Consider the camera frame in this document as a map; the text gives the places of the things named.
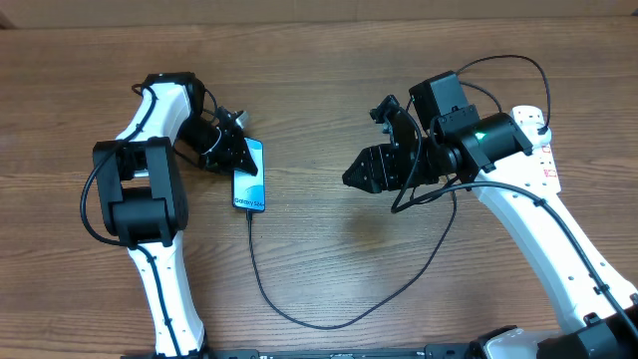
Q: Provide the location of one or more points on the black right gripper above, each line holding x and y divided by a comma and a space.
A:
381, 164

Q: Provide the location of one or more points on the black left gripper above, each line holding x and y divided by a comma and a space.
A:
231, 155

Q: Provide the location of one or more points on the blue Galaxy smartphone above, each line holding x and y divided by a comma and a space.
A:
248, 191

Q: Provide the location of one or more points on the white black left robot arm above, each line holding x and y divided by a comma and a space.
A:
134, 196

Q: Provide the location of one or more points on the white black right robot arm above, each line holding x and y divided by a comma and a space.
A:
505, 160

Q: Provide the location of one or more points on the white charger plug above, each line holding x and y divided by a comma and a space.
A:
538, 140

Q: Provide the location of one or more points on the white power strip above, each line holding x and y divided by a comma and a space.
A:
542, 161

